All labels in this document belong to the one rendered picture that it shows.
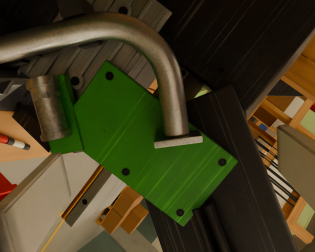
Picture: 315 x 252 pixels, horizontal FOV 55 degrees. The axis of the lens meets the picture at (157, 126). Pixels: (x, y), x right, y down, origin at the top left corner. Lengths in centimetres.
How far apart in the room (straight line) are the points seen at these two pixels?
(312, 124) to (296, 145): 375
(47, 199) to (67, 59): 28
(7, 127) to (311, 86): 93
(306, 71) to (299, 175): 101
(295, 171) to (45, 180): 13
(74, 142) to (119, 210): 636
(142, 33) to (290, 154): 22
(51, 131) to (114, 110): 8
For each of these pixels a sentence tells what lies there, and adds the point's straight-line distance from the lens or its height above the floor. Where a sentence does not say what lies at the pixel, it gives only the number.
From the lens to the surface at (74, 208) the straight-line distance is 58.
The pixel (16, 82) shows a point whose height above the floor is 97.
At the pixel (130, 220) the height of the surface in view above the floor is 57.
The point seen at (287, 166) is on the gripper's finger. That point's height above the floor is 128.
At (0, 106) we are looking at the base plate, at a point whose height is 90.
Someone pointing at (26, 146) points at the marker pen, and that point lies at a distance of 73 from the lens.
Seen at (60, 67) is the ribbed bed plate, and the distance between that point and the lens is 43.
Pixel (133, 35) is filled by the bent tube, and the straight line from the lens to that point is 35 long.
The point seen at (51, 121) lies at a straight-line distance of 38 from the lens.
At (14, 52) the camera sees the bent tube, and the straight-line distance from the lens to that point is 38.
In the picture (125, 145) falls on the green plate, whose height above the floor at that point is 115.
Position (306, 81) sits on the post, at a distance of 116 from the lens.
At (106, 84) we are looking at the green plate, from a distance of 39.
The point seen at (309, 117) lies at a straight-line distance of 395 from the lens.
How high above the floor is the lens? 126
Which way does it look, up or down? 13 degrees down
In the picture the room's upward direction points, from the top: 130 degrees clockwise
